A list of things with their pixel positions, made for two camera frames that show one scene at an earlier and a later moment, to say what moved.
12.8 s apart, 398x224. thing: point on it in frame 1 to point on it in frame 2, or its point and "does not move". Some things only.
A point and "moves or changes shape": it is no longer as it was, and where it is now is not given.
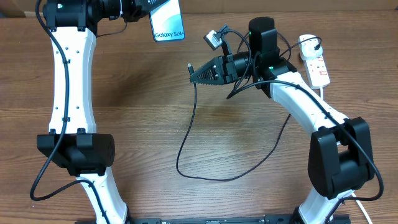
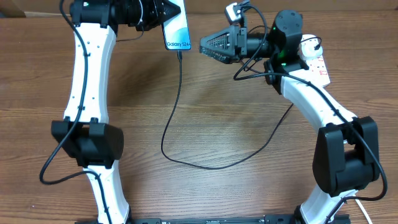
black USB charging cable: [224, 178] to [318, 46]
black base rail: [209, 220] does not move
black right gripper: [224, 70] to [235, 42]
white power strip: [317, 73] does not move
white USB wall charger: [307, 48] does not move
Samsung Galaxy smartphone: [166, 21] moves or changes shape
